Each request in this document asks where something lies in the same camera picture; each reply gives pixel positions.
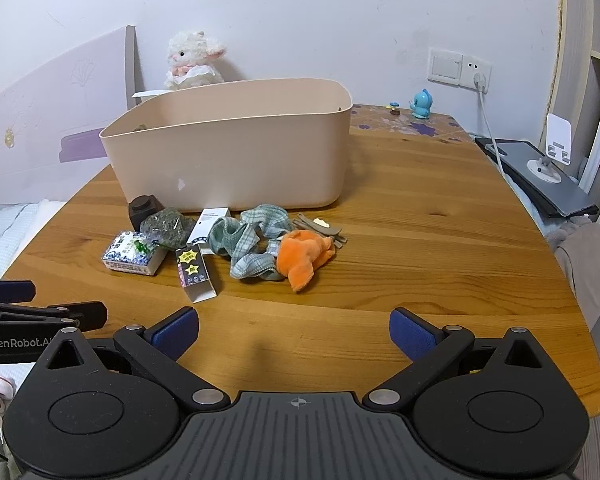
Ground blue white patterned box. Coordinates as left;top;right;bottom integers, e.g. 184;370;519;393
102;231;166;276

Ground dark green crinkled bag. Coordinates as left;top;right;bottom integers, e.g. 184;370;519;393
140;208;195;250

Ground green plaid scrunchie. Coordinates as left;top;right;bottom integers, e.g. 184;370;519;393
208;204;292;281

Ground black small bottle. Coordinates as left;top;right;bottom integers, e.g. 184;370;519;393
128;195;164;232

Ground orange plush toy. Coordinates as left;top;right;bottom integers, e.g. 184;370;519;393
276;230;336;292

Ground black box yellow stars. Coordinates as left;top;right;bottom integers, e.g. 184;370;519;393
175;245;216;304

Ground white slim carton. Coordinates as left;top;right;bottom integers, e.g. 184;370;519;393
187;207;230;255

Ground lilac bed headboard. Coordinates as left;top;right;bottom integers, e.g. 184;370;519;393
0;25;135;208

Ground beige cloth pile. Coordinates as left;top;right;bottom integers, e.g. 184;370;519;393
546;216;600;330

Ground dark grey laptop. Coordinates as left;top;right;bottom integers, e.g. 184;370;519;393
475;136;598;219

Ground purple flower table mat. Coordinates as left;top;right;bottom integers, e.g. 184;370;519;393
351;104;472;143

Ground beige plastic storage bin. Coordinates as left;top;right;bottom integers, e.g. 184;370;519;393
99;78;353;211

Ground tiny mushroom figurine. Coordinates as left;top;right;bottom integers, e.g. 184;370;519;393
387;102;401;116

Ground blue cartoon figurine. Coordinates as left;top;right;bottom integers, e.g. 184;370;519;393
410;89;432;119

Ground white phone stand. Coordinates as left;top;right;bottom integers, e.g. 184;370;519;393
527;114;571;184

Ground white plush lamb toy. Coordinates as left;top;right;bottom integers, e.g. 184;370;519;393
164;30;226;90

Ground white plug and cable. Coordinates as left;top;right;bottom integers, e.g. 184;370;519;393
471;71;508;181

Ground white wall switch socket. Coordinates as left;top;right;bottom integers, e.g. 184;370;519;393
427;48;492;92

